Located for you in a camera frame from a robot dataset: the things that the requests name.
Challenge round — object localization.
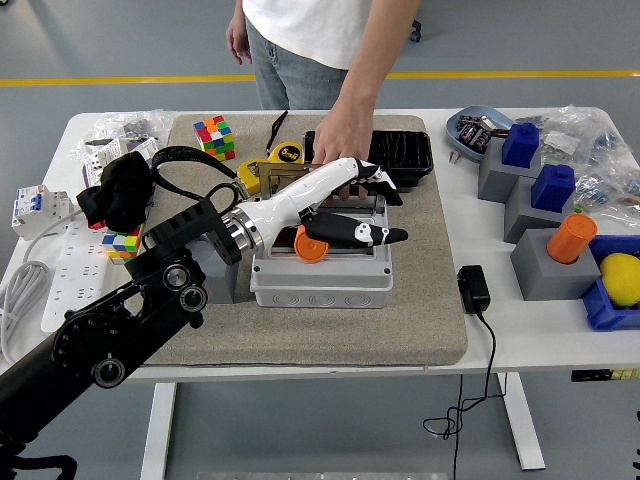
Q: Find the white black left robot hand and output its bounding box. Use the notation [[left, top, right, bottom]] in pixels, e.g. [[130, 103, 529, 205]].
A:
[[234, 156, 409, 251]]

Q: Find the person's left hand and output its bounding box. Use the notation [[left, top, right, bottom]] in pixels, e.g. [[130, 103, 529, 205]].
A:
[[312, 113, 377, 170]]

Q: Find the person's right hand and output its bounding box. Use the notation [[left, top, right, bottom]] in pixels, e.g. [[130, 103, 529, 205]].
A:
[[225, 9, 254, 66]]

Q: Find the orange cylinder battery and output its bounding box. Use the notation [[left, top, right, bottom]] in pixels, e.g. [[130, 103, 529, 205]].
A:
[[293, 224, 330, 264], [546, 213, 599, 265]]

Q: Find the grey plastic junction box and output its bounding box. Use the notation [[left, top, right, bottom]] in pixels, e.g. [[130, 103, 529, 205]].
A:
[[249, 203, 394, 310]]

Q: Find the white socket box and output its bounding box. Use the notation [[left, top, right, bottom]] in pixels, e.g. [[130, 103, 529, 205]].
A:
[[82, 137, 164, 186]]

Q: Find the yellow tape measure 5m print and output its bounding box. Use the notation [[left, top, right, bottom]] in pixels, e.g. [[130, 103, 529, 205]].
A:
[[264, 109, 305, 166]]

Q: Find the yellow tape measure black label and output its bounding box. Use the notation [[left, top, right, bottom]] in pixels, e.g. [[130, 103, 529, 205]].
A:
[[235, 158, 274, 196]]

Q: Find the black plastic tray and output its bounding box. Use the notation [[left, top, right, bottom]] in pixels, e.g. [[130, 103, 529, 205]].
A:
[[303, 130, 435, 194]]

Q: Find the person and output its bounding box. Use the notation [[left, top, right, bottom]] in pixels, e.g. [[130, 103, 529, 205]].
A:
[[225, 0, 421, 201]]

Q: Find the black table control panel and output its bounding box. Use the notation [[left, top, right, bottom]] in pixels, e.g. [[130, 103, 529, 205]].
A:
[[571, 368, 640, 384]]

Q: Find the large colourful puzzle cube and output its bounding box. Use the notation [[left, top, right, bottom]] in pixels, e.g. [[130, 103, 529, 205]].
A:
[[193, 115, 237, 165]]

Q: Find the light blue dish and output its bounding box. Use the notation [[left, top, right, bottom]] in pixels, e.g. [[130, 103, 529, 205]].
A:
[[445, 104, 515, 162]]

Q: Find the white table leg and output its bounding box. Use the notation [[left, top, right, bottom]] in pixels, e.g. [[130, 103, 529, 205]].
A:
[[139, 382, 179, 480], [497, 372, 546, 471]]

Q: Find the grey block with round hole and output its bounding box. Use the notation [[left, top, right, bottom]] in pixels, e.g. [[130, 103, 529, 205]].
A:
[[189, 238, 237, 305]]

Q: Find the clear bag with dark parts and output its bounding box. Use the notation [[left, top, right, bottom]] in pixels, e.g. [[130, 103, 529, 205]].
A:
[[69, 108, 176, 161]]

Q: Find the grey-brown table mat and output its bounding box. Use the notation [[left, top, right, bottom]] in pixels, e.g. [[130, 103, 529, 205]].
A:
[[115, 113, 470, 369]]

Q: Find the silver brown small item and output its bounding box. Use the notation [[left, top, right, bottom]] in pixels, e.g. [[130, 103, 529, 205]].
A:
[[478, 115, 510, 137]]

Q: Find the blue storage bin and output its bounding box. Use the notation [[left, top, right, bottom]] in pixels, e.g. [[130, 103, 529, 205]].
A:
[[580, 234, 640, 332]]

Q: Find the grey block holder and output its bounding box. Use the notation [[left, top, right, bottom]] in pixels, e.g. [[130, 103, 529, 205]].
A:
[[509, 228, 603, 302], [503, 175, 576, 245], [477, 137, 544, 204]]

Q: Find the blue plastic block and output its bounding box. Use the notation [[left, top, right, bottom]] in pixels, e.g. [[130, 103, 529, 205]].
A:
[[529, 164, 577, 213], [501, 122, 541, 169]]

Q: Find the yellow fruit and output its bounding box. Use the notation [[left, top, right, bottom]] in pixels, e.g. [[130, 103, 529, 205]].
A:
[[598, 252, 640, 309]]

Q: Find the black cloth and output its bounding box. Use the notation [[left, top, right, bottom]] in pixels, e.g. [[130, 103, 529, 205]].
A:
[[75, 152, 156, 234]]

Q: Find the small colourful puzzle cube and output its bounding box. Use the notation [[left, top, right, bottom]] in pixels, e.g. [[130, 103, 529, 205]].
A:
[[101, 224, 146, 266]]

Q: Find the black power adapter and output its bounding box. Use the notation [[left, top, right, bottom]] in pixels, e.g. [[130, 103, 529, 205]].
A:
[[457, 264, 492, 315]]

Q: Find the clear bag of parts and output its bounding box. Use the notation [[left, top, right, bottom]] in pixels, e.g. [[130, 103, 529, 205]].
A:
[[572, 167, 640, 226], [514, 104, 626, 169]]

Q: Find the white power strip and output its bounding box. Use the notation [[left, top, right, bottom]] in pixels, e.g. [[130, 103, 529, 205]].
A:
[[40, 219, 109, 334]]

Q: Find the white blue circuit breaker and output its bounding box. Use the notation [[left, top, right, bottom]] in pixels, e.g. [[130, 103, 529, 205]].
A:
[[10, 183, 71, 241]]

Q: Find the black adapter cord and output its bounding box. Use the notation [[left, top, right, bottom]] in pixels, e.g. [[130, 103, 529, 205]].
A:
[[422, 309, 509, 480]]

